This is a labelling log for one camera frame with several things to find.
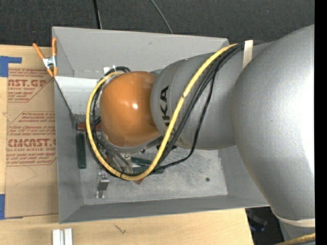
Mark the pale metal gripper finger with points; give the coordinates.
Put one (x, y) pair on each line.
(103, 186)

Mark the dark green flat block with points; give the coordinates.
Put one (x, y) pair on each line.
(81, 150)
(143, 161)

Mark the red-brown flat block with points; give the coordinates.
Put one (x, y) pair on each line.
(82, 126)
(138, 182)

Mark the grey metal bin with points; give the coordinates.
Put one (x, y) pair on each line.
(178, 182)

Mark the brown cardboard board red print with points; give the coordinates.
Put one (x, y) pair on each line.
(28, 147)

